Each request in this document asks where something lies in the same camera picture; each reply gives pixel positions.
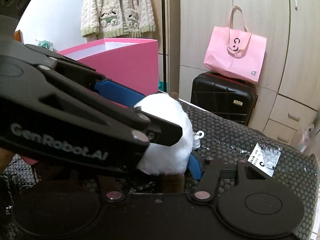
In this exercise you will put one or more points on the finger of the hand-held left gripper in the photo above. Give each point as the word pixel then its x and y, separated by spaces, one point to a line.
pixel 155 130
pixel 117 91

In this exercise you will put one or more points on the fluffy white robe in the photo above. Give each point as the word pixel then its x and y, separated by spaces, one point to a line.
pixel 117 7

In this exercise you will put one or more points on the black suitcase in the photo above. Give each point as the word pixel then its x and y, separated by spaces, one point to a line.
pixel 222 100

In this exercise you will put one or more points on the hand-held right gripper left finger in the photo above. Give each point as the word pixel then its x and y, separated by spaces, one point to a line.
pixel 112 191

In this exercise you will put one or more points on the clear plastic bag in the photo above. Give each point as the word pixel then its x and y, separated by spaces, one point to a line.
pixel 307 137

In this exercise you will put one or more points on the pink cardboard box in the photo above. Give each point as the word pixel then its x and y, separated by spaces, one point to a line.
pixel 130 65

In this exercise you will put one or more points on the tall beige cabinet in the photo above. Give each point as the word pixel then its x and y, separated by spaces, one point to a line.
pixel 170 30

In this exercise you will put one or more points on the white label card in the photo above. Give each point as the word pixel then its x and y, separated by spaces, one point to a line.
pixel 265 158

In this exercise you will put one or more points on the white panda plush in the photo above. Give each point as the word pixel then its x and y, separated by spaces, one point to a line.
pixel 170 130

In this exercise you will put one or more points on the black honeycomb table mat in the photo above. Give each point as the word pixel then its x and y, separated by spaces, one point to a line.
pixel 225 135

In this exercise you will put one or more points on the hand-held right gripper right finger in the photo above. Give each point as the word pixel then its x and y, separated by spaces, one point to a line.
pixel 195 166

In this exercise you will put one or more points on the grey wooden wardrobe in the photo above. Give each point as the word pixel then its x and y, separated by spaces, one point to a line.
pixel 275 30

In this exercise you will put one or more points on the pink tote bag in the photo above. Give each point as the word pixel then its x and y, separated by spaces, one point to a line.
pixel 235 52

